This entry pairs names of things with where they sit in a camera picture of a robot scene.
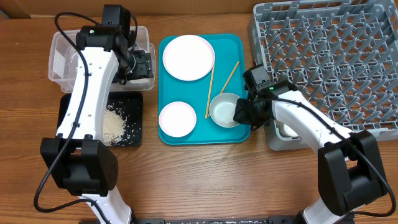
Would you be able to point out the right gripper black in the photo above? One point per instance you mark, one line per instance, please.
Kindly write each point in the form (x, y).
(240, 116)

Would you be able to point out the wooden chopstick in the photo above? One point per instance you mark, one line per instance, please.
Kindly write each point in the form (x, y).
(209, 93)
(229, 77)

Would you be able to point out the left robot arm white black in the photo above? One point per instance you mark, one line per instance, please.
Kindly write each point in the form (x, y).
(77, 158)

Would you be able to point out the left wooden chopstick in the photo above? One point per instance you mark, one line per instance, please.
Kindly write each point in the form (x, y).
(209, 93)

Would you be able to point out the clear plastic waste bin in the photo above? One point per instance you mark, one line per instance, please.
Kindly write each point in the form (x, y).
(63, 63)

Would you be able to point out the crumpled white tissue paper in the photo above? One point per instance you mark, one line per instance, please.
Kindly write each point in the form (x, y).
(143, 81)

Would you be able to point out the right wooden chopstick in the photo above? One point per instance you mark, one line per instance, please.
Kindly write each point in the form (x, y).
(229, 77)

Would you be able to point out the white paper cup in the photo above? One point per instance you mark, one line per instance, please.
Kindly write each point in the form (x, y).
(286, 131)

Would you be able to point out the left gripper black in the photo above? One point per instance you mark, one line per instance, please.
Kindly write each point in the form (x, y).
(145, 67)

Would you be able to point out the teal serving tray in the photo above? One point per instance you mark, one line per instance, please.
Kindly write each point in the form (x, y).
(228, 51)

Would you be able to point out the rice food scraps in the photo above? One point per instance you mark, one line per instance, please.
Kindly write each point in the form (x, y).
(117, 131)

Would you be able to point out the black food waste tray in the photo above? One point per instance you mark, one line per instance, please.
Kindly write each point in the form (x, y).
(131, 103)

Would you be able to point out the large white pink plate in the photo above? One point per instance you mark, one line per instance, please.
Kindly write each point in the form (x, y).
(188, 57)

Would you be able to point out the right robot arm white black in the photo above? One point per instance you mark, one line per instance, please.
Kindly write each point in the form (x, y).
(351, 176)

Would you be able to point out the grey green ceramic bowl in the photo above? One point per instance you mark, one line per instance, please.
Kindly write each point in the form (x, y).
(222, 109)

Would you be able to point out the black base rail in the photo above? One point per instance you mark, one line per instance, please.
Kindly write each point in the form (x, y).
(217, 221)

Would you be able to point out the grey dishwasher rack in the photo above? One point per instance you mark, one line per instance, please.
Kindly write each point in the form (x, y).
(342, 56)

